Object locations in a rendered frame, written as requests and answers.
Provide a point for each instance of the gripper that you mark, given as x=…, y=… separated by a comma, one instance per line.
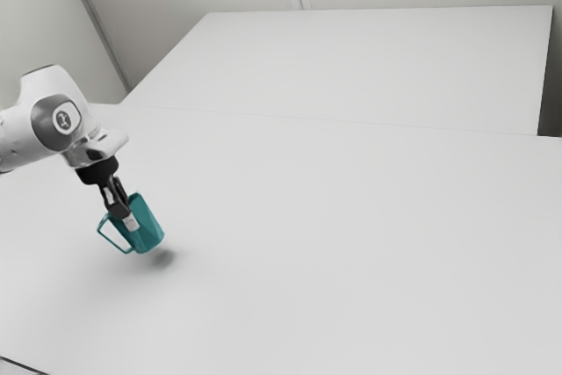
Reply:
x=97, y=171

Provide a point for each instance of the teal faceted mug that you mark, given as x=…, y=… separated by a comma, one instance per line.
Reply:
x=141, y=225

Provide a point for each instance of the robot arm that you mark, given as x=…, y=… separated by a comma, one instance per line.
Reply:
x=41, y=124

